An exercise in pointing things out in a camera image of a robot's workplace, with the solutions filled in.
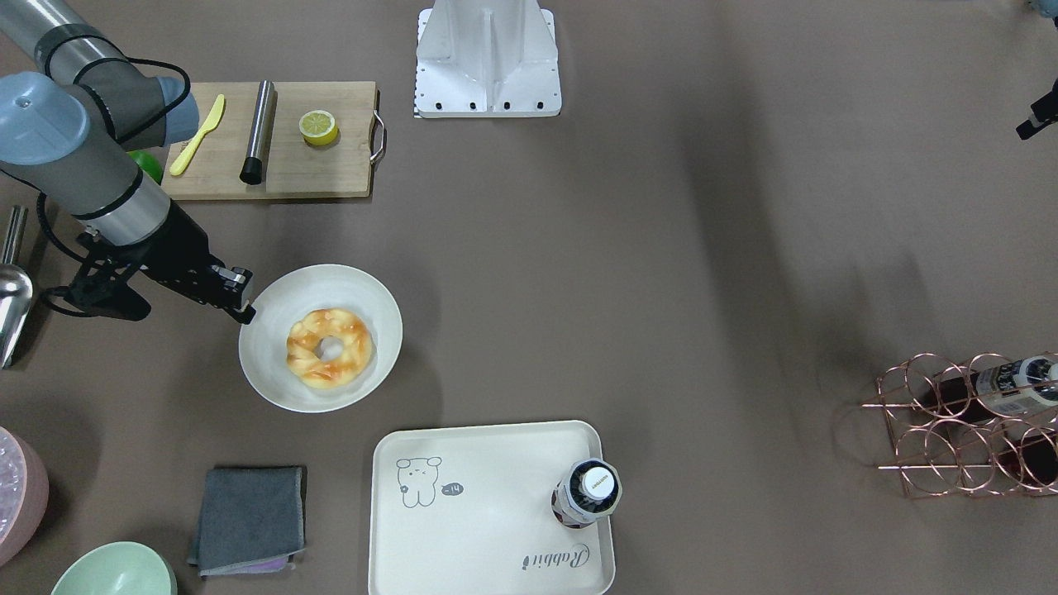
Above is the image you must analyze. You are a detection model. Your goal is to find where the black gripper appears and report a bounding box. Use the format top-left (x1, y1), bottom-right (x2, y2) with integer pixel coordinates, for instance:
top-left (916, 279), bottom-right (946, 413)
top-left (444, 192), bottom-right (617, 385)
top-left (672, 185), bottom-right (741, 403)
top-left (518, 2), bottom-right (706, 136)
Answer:
top-left (63, 203), bottom-right (256, 325)

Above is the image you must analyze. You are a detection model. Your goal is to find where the twisted glazed donut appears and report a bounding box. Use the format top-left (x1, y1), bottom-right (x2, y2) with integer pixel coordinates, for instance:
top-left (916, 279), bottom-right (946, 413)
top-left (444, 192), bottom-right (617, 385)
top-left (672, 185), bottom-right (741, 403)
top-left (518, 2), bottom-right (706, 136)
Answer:
top-left (286, 308), bottom-right (373, 389)

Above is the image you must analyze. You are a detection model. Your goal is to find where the white round plate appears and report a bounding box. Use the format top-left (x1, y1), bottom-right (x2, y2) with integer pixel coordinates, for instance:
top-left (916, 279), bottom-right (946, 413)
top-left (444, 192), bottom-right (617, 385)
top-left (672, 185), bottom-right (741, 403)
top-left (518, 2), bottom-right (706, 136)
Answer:
top-left (239, 264), bottom-right (403, 413)

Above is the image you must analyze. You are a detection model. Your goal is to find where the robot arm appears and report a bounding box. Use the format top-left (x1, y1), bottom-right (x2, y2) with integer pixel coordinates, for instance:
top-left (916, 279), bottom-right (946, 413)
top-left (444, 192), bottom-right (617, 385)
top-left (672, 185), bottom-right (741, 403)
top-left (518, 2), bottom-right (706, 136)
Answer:
top-left (1, 1), bottom-right (255, 325)

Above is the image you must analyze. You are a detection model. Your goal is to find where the cream rabbit tray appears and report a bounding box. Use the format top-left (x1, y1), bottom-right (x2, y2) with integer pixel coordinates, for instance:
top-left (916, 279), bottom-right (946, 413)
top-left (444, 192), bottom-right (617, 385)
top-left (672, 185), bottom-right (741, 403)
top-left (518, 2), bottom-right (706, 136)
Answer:
top-left (368, 421), bottom-right (617, 594)

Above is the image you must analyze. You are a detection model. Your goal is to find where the tea bottle on tray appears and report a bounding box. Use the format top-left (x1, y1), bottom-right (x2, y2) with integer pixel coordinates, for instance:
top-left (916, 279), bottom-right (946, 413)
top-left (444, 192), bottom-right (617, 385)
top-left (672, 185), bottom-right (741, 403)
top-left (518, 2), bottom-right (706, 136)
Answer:
top-left (550, 457), bottom-right (623, 530)

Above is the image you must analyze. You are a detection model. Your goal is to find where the steel muddler black tip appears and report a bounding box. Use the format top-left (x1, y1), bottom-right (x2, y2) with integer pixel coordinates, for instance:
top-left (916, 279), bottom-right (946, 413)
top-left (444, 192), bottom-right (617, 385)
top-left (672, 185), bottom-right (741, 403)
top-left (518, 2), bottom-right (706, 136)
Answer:
top-left (239, 79), bottom-right (279, 186)

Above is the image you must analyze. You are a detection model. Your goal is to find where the yellow plastic knife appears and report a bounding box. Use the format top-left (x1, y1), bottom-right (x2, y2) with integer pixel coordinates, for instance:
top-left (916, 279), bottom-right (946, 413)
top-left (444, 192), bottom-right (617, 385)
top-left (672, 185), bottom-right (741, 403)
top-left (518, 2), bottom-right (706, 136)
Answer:
top-left (169, 93), bottom-right (226, 177)

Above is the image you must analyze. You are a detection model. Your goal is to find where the bamboo cutting board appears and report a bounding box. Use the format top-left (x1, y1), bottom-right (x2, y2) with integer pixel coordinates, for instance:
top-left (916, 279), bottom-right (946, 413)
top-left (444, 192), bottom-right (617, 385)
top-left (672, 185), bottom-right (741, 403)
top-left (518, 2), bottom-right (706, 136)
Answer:
top-left (161, 80), bottom-right (384, 201)

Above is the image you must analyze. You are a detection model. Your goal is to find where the green lime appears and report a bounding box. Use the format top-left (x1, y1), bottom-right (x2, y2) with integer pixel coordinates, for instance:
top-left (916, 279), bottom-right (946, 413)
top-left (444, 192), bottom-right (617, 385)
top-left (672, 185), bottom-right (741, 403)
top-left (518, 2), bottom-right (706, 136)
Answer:
top-left (127, 150), bottom-right (164, 185)

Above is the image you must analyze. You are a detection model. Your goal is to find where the half lemon slice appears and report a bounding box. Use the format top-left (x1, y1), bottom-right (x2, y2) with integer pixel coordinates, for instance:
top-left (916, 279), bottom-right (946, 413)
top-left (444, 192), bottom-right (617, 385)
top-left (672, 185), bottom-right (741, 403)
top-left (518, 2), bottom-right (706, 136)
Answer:
top-left (298, 110), bottom-right (340, 147)

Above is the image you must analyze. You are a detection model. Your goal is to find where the grey folded cloth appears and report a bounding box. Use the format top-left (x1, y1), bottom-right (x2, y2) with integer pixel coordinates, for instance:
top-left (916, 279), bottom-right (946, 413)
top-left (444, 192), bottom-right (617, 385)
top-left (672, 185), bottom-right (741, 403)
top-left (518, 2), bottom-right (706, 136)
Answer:
top-left (188, 464), bottom-right (307, 578)

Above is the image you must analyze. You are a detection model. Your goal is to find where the steel ice scoop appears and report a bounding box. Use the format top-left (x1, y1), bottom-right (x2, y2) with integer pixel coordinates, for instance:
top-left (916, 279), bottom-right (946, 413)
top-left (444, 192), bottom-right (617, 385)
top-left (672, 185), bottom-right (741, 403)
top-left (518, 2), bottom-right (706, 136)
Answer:
top-left (1, 206), bottom-right (34, 369)

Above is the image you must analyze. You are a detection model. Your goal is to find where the tea bottle in rack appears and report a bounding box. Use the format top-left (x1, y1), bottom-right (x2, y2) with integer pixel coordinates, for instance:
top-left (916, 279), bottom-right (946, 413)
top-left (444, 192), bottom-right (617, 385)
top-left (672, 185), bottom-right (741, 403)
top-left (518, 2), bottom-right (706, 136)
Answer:
top-left (916, 354), bottom-right (1057, 423)

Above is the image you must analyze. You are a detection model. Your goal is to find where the pink bowl of ice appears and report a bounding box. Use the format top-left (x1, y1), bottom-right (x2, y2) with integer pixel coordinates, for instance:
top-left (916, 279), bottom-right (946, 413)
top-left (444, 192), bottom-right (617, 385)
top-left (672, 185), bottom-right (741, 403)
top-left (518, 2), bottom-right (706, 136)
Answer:
top-left (1, 428), bottom-right (50, 565)

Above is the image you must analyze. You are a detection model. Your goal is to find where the mint green bowl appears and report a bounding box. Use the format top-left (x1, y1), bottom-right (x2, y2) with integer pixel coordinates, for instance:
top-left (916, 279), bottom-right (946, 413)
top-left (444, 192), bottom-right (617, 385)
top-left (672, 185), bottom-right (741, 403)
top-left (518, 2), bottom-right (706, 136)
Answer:
top-left (51, 541), bottom-right (178, 594)

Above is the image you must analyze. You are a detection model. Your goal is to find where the copper wire bottle rack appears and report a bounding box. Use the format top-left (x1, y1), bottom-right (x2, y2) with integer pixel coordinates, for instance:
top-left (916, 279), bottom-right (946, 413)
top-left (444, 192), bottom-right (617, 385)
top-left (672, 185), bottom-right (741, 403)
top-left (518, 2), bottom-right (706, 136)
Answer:
top-left (861, 351), bottom-right (1057, 500)

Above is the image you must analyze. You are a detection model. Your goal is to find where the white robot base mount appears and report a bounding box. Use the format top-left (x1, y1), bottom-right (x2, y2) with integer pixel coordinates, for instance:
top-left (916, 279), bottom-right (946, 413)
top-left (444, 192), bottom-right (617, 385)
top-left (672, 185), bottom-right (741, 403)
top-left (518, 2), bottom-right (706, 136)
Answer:
top-left (413, 1), bottom-right (563, 118)

